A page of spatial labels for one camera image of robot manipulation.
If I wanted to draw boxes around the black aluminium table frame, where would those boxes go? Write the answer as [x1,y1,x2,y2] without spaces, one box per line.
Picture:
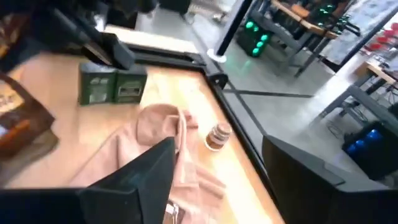
[126,42,282,203]

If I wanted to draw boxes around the brown white-labelled spice packet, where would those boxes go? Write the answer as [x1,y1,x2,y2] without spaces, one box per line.
[163,200,180,224]

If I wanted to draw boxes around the wooden-topped grey desk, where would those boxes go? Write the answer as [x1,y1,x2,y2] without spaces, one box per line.
[248,0,343,78]

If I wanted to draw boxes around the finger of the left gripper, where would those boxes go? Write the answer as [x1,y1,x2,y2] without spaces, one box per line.
[46,12,136,71]
[0,40,44,74]

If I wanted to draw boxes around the green-lit computer tower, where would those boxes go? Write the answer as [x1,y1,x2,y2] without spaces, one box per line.
[236,17,273,59]

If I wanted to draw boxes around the small brown-lidded spice jar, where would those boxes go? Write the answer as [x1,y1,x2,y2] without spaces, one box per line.
[204,122,233,152]

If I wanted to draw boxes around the beige pink cloth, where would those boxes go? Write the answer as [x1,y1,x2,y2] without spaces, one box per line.
[68,103,229,224]

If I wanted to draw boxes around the black pole with white base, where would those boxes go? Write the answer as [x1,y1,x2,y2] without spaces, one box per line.
[206,0,254,64]

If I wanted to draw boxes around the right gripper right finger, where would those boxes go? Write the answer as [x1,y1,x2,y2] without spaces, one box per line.
[262,135,398,224]

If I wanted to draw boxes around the dark green spice box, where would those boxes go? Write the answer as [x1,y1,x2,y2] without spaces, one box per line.
[113,63,149,104]
[77,62,118,106]

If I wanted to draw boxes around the bright orange spice packet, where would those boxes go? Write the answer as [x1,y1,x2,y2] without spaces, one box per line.
[0,14,57,160]

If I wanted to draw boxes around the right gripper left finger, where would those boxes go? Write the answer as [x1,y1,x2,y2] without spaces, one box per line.
[0,136,177,224]

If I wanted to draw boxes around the light wooden desk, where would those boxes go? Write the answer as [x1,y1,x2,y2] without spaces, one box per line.
[355,60,398,85]

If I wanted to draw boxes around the blue-lit computer tower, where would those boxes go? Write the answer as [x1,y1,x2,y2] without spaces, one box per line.
[341,120,398,182]

